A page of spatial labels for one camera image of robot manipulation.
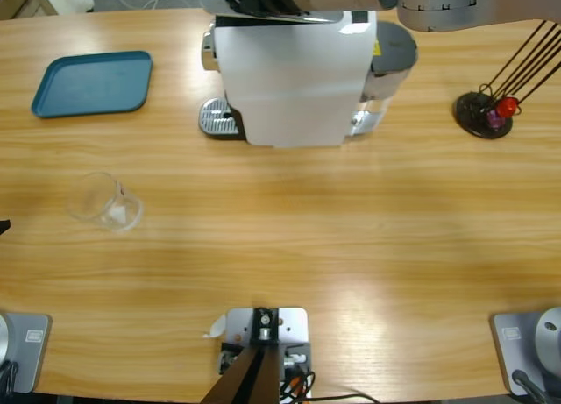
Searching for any black mount cable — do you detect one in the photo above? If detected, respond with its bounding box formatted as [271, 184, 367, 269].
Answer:
[306, 391, 382, 404]

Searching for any blue plastic tray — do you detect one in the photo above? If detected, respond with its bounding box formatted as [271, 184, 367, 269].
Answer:
[30, 50, 154, 119]

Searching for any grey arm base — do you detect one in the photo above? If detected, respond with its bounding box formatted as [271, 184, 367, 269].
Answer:
[489, 306, 561, 397]
[0, 311, 53, 394]

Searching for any white capsule coffee machine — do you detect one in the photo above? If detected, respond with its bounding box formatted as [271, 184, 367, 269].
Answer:
[196, 0, 379, 150]

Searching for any clear glass cup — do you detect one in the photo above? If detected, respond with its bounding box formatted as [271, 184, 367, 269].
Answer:
[66, 171, 145, 233]

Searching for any black base cable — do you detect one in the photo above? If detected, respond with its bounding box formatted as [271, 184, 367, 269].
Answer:
[511, 368, 549, 404]
[0, 359, 21, 394]

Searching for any white mounting block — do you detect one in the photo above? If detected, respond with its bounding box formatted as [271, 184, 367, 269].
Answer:
[218, 306, 313, 404]

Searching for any white paper tag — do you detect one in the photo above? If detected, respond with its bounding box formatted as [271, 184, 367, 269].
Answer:
[201, 314, 228, 339]

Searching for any red coffee capsule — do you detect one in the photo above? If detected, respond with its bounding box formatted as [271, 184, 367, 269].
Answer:
[497, 96, 522, 118]

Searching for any dark camera post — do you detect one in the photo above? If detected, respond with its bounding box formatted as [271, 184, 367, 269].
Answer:
[202, 307, 281, 404]

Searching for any black wire capsule holder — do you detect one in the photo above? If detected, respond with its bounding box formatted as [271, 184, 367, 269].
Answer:
[453, 20, 561, 140]

